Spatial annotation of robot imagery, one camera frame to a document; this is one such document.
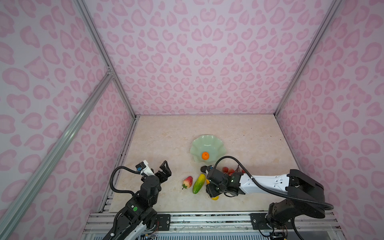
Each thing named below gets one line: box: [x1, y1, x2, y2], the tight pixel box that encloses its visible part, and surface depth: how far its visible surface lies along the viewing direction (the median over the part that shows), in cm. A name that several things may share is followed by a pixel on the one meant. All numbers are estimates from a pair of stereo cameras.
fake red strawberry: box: [182, 175, 193, 190], surface depth 84 cm
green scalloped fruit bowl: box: [190, 134, 227, 165], surface depth 101 cm
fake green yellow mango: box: [192, 173, 206, 194], surface depth 83 cm
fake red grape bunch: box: [222, 166, 246, 176], surface depth 90 cm
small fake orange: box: [201, 151, 210, 161], surface depth 96 cm
